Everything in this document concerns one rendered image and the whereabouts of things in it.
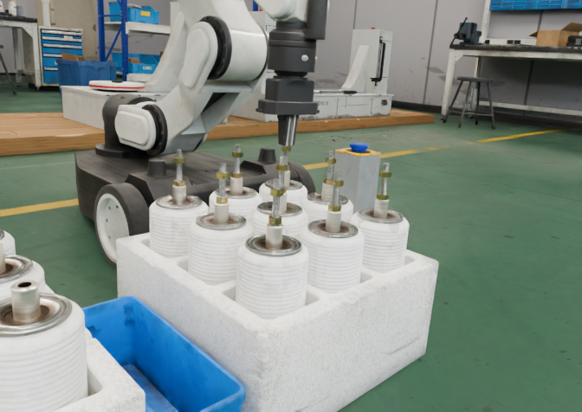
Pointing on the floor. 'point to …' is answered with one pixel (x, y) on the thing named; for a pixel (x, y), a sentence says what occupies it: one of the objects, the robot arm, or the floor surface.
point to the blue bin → (162, 359)
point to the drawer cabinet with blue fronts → (67, 44)
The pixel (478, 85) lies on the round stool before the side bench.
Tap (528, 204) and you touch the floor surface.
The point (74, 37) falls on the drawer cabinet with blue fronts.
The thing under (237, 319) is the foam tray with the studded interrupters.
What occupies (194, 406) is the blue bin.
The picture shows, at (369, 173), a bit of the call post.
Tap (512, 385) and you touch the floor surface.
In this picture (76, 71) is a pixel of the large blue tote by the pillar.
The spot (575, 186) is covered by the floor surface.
